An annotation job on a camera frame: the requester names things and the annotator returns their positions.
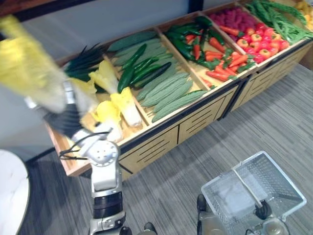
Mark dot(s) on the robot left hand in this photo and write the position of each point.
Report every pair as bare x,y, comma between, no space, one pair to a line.
62,120

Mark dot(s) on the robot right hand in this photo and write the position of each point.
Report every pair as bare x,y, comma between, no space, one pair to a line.
263,210

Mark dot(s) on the clear plastic shopping basket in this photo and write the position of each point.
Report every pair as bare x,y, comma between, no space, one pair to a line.
281,176

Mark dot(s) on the yellow napa cabbage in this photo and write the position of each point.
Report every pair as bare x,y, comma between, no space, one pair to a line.
105,76
27,66
85,94
107,115
129,110

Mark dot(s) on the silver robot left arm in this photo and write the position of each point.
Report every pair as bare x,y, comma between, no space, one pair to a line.
105,171

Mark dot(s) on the silver robot right leg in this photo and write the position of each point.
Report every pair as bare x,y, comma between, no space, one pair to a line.
212,224

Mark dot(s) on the dark green scallion bunch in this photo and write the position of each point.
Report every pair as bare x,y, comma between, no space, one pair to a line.
84,62

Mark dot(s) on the dark robot right foot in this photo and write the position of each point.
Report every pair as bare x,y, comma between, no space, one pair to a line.
201,203

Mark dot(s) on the dark robot foot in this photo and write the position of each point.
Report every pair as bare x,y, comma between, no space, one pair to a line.
149,227
201,203

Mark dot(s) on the dark green cucumber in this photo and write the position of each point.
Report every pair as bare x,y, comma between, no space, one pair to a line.
134,56
152,73
146,63
125,79

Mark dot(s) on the white round marble table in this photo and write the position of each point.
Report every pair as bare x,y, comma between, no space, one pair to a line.
12,191

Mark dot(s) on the wooden slatted produce stand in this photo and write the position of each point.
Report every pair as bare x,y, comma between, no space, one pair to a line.
271,73
151,149

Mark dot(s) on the light green ridged gourd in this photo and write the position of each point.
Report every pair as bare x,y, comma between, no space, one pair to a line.
163,74
167,93
144,49
161,86
132,40
174,98
179,105

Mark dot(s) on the dark robot left foot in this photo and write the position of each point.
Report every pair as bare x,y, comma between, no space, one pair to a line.
149,227

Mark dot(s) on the orange carrot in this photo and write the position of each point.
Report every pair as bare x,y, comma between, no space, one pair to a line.
230,30
220,76
238,61
213,55
225,70
217,45
206,82
190,38
196,52

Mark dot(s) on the green chili pepper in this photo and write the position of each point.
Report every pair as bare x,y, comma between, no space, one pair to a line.
216,37
207,64
204,21
183,30
183,49

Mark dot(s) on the green bean bunch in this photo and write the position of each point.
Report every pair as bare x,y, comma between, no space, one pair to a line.
281,22

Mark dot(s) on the magenta fruit heap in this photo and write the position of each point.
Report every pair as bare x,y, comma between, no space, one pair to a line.
234,19

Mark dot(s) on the yellow fruit heap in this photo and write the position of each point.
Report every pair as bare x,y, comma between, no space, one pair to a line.
305,11

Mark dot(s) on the black metal post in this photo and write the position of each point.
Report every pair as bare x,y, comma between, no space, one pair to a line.
195,5

